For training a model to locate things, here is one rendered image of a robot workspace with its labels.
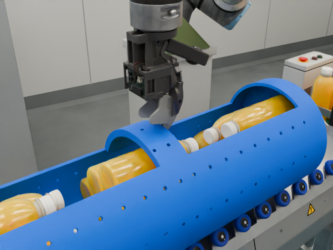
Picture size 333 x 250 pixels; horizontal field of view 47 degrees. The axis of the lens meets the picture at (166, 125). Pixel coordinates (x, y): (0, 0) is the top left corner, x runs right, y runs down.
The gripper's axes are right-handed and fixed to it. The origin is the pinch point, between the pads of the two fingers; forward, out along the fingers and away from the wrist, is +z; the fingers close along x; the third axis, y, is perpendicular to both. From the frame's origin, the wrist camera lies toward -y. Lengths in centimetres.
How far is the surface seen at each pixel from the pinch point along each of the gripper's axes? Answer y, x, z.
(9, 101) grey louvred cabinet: -6, -158, 56
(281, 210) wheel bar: -29.1, 10.9, 30.3
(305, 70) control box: -86, -24, 15
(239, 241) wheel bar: -13.1, 11.5, 30.9
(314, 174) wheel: -44, 10, 26
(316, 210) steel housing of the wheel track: -44, 13, 37
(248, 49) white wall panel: -313, -248, 106
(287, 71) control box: -85, -32, 18
